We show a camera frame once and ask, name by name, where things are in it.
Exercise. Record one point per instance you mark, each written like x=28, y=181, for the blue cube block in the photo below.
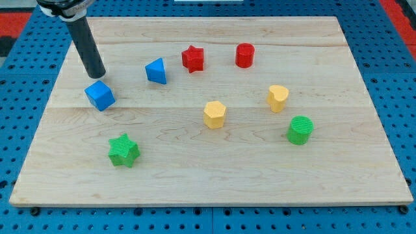
x=100, y=95

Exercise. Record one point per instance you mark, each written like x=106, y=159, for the green star block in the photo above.
x=123, y=151

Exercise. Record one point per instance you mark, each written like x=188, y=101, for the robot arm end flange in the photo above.
x=66, y=10

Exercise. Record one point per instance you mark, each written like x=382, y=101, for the yellow hexagon block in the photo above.
x=214, y=114

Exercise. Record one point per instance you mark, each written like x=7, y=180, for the blue triangular prism block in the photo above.
x=155, y=71

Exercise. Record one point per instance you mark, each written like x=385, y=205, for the green cylinder block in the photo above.
x=300, y=129

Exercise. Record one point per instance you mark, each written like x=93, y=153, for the light wooden board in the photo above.
x=248, y=162

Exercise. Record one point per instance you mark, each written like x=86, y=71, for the yellow heart block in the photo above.
x=277, y=97

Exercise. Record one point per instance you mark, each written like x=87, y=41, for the red cylinder block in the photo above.
x=244, y=56

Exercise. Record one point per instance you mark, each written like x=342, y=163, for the red star block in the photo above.
x=193, y=58

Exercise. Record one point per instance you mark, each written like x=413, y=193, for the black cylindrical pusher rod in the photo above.
x=86, y=47

